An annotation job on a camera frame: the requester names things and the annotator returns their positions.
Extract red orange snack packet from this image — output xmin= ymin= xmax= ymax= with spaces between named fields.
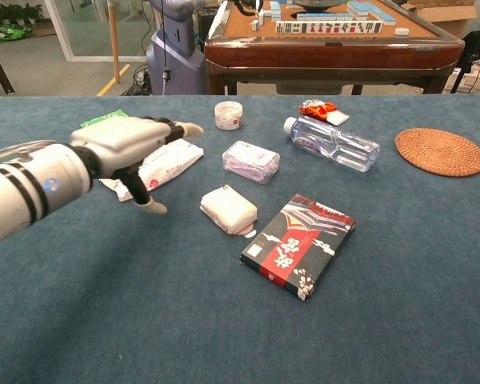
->
xmin=298 ymin=99 xmax=350 ymax=127

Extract round clear swab jar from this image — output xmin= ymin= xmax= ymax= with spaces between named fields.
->
xmin=214 ymin=101 xmax=245 ymax=131

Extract stack of blue mahjong tiles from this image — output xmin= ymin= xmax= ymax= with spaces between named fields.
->
xmin=346 ymin=0 xmax=397 ymax=26

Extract wooden pole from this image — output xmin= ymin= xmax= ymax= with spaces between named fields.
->
xmin=106 ymin=0 xmax=122 ymax=84

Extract green foil sachet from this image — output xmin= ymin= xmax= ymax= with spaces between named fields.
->
xmin=79 ymin=108 xmax=129 ymax=129

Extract brown mahjong table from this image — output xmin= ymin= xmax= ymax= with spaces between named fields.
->
xmin=203 ymin=0 xmax=466 ymax=96

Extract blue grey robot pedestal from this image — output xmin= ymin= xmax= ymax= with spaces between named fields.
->
xmin=145 ymin=0 xmax=209 ymax=96

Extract tangle of black floor cables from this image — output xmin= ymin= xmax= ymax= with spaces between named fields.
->
xmin=122 ymin=63 xmax=153 ymax=96

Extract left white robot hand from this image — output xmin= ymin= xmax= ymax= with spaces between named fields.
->
xmin=70 ymin=115 xmax=206 ymax=215

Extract cardboard box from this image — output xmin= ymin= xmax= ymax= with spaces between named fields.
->
xmin=399 ymin=0 xmax=479 ymax=39

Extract green potted plants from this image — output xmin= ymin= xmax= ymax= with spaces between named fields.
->
xmin=0 ymin=2 xmax=45 ymax=30

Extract green plastic bag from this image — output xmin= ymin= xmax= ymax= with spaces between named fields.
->
xmin=0 ymin=24 xmax=34 ymax=44

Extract row of face-up mahjong tiles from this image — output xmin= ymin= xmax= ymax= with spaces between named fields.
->
xmin=274 ymin=19 xmax=384 ymax=36

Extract hanging black cable with connector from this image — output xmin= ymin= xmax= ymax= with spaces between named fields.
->
xmin=159 ymin=0 xmax=172 ymax=96

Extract black red printed box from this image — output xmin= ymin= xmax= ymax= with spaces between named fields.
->
xmin=239 ymin=194 xmax=357 ymax=302

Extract clear plastic water bottle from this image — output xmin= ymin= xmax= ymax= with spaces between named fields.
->
xmin=282 ymin=116 xmax=381 ymax=174

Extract black tripod stand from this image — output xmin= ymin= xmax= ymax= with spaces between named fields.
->
xmin=450 ymin=0 xmax=480 ymax=95

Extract long white wipes packet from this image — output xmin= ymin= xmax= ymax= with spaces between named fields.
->
xmin=98 ymin=138 xmax=205 ymax=202

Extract round woven rattan coaster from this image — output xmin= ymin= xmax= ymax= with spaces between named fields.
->
xmin=394 ymin=127 xmax=480 ymax=178

